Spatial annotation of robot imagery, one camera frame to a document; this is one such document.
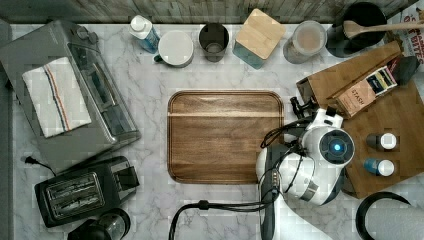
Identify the silver toaster oven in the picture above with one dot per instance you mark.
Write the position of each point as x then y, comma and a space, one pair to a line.
111, 124

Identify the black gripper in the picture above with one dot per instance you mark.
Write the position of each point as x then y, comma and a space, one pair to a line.
300, 110

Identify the wooden spoon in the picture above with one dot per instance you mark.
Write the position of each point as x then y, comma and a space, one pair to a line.
352, 29

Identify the black two-slot toaster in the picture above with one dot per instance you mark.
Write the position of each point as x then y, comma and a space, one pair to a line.
87, 191

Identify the dark grey cup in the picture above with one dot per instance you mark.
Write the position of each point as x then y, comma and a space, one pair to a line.
214, 39

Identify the snack bag red lettering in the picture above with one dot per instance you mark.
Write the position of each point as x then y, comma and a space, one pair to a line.
411, 41

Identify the blue spice jar white lid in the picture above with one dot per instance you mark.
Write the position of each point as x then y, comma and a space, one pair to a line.
379, 167

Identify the white mug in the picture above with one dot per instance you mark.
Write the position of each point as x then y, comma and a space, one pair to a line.
176, 49

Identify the black utensil holder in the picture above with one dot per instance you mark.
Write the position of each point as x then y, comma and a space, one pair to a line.
363, 13

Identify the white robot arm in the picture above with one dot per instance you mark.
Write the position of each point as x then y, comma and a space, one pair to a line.
305, 159

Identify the white striped dish towel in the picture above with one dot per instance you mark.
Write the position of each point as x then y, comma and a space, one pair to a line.
57, 97

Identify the Stash tea box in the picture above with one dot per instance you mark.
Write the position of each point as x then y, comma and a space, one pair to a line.
363, 93

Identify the white plastic bottle blue label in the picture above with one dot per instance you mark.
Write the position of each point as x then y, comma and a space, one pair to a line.
142, 29

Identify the teal canister wooden lid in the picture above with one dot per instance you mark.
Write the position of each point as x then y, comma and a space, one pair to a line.
257, 38

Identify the glass jar clear lid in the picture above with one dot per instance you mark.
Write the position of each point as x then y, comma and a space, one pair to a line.
308, 39

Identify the brown spice jar white lid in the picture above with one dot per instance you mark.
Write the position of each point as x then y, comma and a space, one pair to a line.
385, 141

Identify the walnut wooden cutting board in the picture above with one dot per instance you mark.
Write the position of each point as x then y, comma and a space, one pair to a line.
214, 137

